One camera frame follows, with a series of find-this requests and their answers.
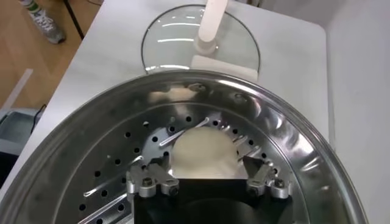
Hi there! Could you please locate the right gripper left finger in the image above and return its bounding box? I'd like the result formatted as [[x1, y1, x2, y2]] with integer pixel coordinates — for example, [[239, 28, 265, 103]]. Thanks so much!
[[126, 156, 180, 198]]

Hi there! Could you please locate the black stand pole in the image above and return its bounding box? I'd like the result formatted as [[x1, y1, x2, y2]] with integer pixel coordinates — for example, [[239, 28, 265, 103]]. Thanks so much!
[[62, 0, 86, 40]]

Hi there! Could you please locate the thin black cable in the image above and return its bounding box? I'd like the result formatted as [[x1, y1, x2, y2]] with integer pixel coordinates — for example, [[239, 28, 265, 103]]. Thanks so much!
[[30, 104, 47, 135]]

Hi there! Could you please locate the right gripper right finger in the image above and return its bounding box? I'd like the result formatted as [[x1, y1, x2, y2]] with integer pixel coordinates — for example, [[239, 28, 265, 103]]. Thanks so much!
[[243, 156, 293, 199]]

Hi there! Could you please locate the stainless steel steamer basket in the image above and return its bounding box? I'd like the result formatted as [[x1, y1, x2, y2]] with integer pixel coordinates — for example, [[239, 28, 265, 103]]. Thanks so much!
[[0, 69, 369, 224]]

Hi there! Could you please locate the white steamed baozi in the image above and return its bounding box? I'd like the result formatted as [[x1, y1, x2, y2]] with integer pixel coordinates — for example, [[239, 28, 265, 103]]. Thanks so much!
[[170, 127, 241, 180]]

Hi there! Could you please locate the grey sneaker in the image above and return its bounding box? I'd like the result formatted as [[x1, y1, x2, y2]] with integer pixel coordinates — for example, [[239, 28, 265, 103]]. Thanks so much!
[[18, 0, 66, 44]]

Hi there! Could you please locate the glass lid with white handle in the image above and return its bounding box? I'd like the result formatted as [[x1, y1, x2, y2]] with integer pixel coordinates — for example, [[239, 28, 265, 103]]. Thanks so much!
[[141, 0, 261, 75]]

